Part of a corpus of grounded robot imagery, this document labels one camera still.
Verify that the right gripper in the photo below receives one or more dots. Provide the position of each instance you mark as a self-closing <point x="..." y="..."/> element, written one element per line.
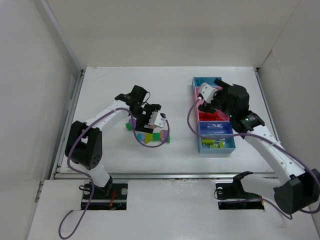
<point x="215" y="99"/>

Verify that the purple flower lego piece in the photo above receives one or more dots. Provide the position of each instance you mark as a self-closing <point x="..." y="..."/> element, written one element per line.
<point x="164" y="136"/>

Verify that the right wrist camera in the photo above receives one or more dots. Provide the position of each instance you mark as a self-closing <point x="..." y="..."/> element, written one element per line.
<point x="206" y="92"/>

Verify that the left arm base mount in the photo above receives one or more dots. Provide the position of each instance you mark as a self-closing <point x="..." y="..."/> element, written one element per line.
<point x="113" y="200"/>

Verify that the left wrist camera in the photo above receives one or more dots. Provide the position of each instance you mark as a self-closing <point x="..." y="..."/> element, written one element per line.
<point x="157" y="120"/>

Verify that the long multicolour lego stack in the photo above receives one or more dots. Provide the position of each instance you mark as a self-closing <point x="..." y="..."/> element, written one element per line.
<point x="149" y="137"/>

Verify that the red angular lego piece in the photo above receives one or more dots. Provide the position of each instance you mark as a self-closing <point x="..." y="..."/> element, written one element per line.
<point x="204" y="116"/>

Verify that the lime lego plate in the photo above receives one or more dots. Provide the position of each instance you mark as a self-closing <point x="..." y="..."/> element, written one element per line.
<point x="207" y="142"/>

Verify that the turquoise lego bricks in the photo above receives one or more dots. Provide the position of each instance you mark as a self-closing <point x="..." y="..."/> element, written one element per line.
<point x="199" y="81"/>

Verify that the purple round lego piece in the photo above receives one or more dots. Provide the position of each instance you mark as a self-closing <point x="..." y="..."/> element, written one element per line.
<point x="131" y="124"/>

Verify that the lime green lego brick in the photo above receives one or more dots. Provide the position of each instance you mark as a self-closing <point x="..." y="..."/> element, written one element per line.
<point x="213" y="146"/>

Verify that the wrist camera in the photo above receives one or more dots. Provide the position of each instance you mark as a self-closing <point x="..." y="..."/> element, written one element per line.
<point x="206" y="92"/>
<point x="157" y="120"/>

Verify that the aluminium front rail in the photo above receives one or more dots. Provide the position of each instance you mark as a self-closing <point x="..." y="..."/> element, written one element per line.
<point x="148" y="176"/>

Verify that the red lego cluster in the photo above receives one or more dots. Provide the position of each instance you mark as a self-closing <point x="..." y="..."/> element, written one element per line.
<point x="216" y="117"/>

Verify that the blue and pink sorting tray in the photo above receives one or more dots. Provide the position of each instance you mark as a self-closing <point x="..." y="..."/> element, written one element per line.
<point x="210" y="128"/>

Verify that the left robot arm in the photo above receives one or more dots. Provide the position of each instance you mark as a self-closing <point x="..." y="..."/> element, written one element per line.
<point x="85" y="140"/>

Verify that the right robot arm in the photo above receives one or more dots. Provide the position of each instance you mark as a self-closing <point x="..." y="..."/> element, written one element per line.
<point x="297" y="186"/>

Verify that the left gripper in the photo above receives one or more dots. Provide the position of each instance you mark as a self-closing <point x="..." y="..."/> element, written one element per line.
<point x="145" y="120"/>

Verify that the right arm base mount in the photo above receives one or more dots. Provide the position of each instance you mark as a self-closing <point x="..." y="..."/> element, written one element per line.
<point x="232" y="196"/>

